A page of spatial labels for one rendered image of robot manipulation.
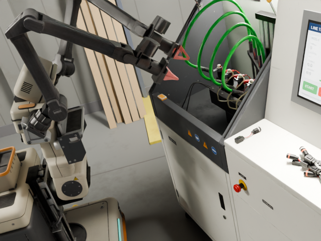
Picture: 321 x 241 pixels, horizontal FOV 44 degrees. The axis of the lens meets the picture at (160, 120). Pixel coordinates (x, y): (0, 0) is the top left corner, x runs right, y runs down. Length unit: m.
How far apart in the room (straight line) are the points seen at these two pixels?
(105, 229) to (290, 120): 1.31
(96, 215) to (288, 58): 1.54
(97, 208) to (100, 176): 0.74
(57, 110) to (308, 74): 0.98
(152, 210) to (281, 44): 1.65
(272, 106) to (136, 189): 1.61
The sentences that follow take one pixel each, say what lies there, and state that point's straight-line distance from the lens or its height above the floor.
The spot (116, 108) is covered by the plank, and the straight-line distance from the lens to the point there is 3.86.
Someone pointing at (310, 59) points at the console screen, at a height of 1.29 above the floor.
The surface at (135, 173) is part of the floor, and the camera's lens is 3.22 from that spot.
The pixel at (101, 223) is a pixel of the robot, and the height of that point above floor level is 0.28.
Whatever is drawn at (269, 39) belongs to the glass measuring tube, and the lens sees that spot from 2.07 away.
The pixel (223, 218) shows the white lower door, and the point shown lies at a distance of 2.15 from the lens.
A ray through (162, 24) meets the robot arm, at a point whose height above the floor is 1.40.
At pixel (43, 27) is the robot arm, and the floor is 1.59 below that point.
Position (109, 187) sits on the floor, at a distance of 3.19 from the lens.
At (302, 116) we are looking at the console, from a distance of 1.62.
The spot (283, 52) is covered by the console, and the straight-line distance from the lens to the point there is 1.64.
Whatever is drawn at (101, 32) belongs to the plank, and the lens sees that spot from 3.62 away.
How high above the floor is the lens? 1.98
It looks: 32 degrees down
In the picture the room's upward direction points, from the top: 15 degrees counter-clockwise
